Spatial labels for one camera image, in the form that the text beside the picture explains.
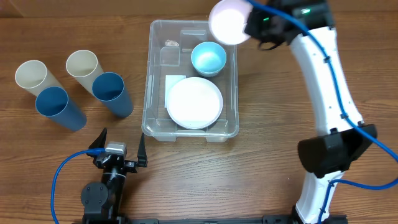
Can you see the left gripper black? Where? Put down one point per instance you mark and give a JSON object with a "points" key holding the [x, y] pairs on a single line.
{"points": [[142, 160]]}

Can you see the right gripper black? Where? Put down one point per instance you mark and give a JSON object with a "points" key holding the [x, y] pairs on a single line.
{"points": [[256, 29]]}

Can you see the pink bowl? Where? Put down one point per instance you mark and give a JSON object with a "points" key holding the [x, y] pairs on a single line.
{"points": [[228, 20]]}

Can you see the dark blue cup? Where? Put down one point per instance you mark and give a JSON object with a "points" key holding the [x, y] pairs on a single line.
{"points": [[55, 104], [110, 89]]}

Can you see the light blue bowl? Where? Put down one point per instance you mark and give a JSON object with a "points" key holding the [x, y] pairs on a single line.
{"points": [[208, 58]]}

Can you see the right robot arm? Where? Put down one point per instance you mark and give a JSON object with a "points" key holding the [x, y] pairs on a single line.
{"points": [[342, 136]]}

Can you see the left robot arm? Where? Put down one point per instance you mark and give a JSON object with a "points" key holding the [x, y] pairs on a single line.
{"points": [[102, 200]]}

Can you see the white round plate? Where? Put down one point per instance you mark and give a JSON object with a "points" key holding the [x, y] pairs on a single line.
{"points": [[194, 103]]}

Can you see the beige cup centre left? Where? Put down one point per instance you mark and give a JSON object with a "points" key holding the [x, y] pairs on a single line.
{"points": [[84, 67]]}

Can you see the beige cup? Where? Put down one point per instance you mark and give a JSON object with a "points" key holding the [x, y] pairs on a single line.
{"points": [[34, 77], [84, 67]]}

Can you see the clear plastic storage bin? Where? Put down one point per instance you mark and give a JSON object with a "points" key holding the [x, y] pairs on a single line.
{"points": [[170, 46]]}

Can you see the beige cup far left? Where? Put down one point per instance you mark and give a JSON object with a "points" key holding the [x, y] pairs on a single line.
{"points": [[34, 77]]}

